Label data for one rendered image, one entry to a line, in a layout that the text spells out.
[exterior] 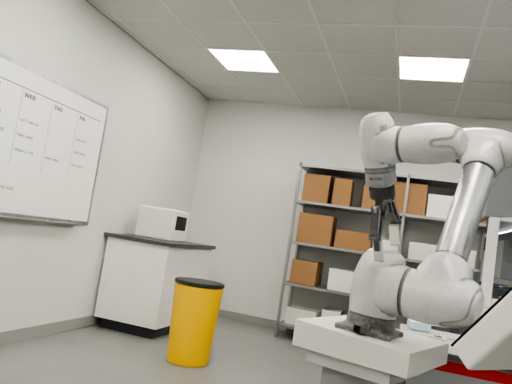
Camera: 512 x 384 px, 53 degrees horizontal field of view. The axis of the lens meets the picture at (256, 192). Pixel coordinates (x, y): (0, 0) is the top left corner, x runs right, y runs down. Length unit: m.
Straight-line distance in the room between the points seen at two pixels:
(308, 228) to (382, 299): 4.24
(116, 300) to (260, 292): 2.07
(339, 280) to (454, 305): 4.23
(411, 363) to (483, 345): 0.70
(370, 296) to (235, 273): 4.95
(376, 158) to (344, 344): 0.57
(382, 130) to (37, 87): 3.16
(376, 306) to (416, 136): 0.56
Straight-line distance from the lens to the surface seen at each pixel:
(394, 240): 1.66
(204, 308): 4.12
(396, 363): 1.57
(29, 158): 4.18
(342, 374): 1.70
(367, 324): 1.67
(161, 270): 4.84
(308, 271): 5.85
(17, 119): 4.06
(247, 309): 6.51
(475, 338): 0.90
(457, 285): 1.60
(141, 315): 4.96
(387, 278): 1.65
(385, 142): 1.46
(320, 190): 5.86
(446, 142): 1.41
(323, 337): 1.66
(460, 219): 1.76
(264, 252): 6.42
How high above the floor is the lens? 1.09
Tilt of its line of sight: 5 degrees up
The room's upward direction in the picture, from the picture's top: 9 degrees clockwise
